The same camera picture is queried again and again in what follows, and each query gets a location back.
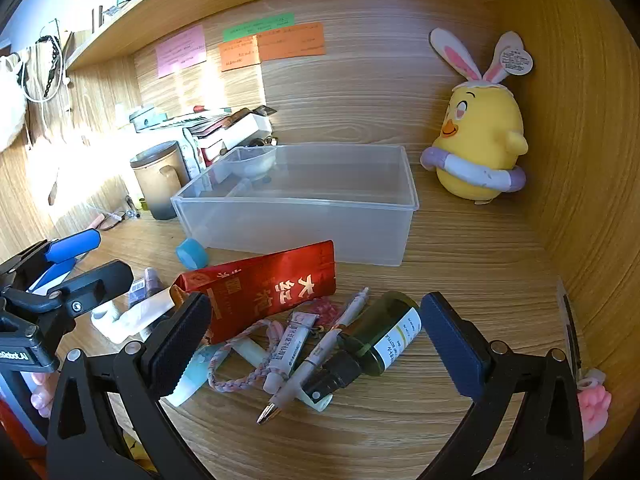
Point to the teal tin box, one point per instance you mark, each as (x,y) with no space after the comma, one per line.
(147,116)

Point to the red and white box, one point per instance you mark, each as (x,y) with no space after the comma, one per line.
(212,152)

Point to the red foil packet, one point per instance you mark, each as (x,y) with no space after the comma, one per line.
(270,295)

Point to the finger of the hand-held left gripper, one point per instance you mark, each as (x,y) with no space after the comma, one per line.
(55,275)
(72,249)

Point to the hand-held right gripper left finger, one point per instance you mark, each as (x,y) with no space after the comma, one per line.
(180,345)

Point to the small orange sticky note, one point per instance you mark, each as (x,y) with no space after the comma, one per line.
(240,54)

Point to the clear plastic storage bin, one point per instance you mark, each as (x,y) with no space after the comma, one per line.
(300,210)

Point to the white bowl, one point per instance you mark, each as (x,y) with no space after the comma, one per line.
(250,160)

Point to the pale green tube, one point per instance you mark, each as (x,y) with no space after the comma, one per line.
(252,355)

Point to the pink patterned pouch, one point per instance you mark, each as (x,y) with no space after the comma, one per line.
(327,310)

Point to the white cloth bag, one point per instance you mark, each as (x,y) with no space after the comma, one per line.
(10,110)

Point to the light blue tube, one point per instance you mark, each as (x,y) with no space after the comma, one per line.
(192,380)

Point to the brown gradient mug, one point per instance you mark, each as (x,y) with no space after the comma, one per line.
(160,185)

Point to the green sticky note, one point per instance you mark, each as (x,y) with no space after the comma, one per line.
(257,26)

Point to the blue tape roll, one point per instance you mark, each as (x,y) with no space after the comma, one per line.
(192,255)

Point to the white red carton box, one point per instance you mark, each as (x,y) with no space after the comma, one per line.
(200,122)

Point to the yellow chick plush toy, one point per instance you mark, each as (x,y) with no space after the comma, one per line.
(480,130)

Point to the large orange sticky note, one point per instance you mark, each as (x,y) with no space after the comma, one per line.
(292,42)

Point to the fruit print white carton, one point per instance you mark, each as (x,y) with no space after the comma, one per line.
(192,155)

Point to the small ointment tube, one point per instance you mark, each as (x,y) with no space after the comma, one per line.
(292,345)

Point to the white ballpoint pen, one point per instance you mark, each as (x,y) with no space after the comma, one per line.
(320,355)

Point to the white cream tube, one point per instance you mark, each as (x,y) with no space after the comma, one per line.
(145,312)

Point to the dark purple spray bottle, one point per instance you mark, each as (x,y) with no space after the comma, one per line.
(150,280)

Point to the white cardboard box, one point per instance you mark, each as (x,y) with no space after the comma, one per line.
(247,130)

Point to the pink sticky note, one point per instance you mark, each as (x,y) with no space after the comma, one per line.
(181,51)

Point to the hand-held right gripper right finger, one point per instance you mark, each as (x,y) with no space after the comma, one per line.
(450,345)

